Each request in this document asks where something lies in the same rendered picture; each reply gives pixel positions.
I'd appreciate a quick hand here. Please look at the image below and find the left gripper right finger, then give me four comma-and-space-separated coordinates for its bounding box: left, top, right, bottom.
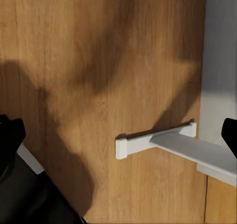
221, 118, 237, 158

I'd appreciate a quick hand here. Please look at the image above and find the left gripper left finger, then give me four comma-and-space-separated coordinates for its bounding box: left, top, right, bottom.
0, 118, 26, 178

